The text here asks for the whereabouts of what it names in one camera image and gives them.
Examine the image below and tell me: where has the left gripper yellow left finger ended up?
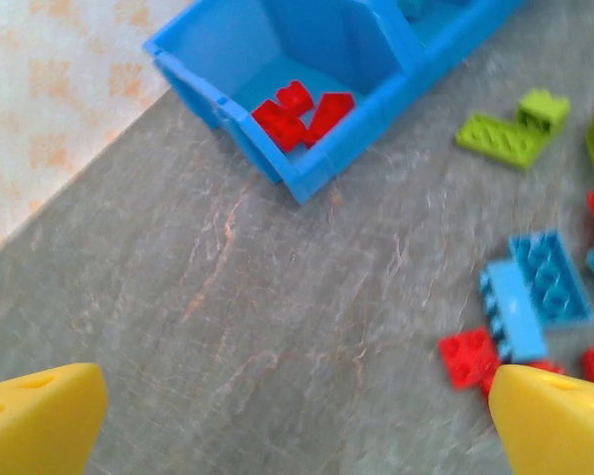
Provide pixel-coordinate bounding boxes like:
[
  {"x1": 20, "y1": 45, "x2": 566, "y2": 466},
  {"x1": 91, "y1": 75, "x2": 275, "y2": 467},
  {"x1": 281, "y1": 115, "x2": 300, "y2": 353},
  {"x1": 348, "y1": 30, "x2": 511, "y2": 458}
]
[{"x1": 0, "y1": 362, "x2": 110, "y2": 475}]

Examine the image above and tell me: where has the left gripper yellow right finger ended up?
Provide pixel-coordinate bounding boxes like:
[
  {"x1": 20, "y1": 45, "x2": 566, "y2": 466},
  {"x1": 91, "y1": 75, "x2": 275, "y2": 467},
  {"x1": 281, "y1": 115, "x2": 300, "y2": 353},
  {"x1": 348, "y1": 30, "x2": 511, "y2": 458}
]
[{"x1": 488, "y1": 364, "x2": 594, "y2": 475}]

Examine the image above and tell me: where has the lime green lego plate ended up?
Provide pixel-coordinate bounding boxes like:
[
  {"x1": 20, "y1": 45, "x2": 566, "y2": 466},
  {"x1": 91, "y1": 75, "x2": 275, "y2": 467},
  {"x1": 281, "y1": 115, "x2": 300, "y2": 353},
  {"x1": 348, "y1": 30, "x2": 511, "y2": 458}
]
[{"x1": 454, "y1": 112, "x2": 546, "y2": 172}]

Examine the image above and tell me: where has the lime green square lego brick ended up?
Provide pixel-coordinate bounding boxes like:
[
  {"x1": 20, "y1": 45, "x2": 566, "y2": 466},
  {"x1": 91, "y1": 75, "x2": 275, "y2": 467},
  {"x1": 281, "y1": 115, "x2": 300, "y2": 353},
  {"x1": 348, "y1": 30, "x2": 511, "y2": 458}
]
[{"x1": 516, "y1": 87, "x2": 572, "y2": 136}]

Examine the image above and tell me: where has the red square lego plate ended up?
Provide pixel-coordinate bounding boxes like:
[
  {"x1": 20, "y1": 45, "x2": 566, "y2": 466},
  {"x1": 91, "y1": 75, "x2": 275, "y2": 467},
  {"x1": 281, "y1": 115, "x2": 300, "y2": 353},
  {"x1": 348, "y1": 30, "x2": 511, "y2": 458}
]
[{"x1": 437, "y1": 327, "x2": 504, "y2": 390}]

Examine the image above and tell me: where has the blue flat lego plate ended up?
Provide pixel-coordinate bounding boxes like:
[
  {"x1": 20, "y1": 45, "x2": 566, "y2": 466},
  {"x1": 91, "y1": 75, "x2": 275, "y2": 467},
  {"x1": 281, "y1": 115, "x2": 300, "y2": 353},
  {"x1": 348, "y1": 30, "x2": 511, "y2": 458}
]
[{"x1": 508, "y1": 229, "x2": 594, "y2": 331}]

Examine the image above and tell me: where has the blue plastic bin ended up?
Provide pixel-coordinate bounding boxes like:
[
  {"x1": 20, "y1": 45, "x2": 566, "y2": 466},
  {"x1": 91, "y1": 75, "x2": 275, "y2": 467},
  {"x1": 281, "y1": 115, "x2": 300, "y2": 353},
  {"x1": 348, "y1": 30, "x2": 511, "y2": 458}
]
[
  {"x1": 142, "y1": 0, "x2": 427, "y2": 207},
  {"x1": 365, "y1": 0, "x2": 526, "y2": 75}
]

